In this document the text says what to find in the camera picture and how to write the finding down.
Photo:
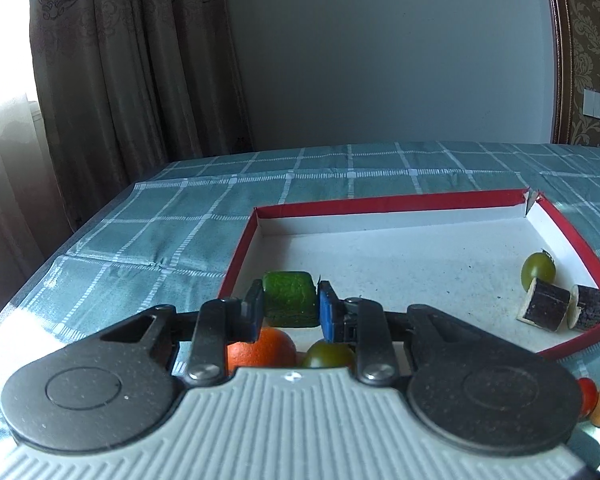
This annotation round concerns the dark eggplant chunk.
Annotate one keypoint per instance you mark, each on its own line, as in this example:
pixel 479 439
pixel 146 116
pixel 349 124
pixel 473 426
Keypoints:
pixel 584 308
pixel 545 306

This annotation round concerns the sheer white curtain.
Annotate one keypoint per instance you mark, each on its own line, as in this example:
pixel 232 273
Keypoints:
pixel 33 223

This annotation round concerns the red shallow cardboard box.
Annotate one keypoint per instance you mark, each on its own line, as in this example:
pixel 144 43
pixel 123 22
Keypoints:
pixel 459 252

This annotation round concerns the orange tangerine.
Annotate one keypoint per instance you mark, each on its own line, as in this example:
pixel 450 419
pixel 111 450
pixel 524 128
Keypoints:
pixel 274 348

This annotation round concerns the yellow-green tomato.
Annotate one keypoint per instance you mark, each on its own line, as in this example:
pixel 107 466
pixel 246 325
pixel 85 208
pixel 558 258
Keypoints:
pixel 540 265

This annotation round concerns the teal plaid tablecloth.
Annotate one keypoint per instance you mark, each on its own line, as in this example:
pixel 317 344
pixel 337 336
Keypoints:
pixel 169 238

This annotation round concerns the dark wooden door frame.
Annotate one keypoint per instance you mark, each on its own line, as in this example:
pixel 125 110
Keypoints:
pixel 564 85

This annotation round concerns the green tomato with stem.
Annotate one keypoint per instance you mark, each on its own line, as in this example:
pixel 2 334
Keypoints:
pixel 325 354

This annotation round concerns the green cucumber chunk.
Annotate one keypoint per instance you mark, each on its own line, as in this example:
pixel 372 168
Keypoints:
pixel 289 299

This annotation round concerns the brown patterned curtain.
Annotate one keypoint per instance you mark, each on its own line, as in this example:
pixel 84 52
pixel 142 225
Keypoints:
pixel 127 86

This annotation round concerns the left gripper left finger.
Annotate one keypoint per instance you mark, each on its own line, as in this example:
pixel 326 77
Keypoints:
pixel 219 323

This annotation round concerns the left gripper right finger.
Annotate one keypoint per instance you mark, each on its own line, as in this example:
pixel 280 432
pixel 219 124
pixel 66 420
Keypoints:
pixel 362 323

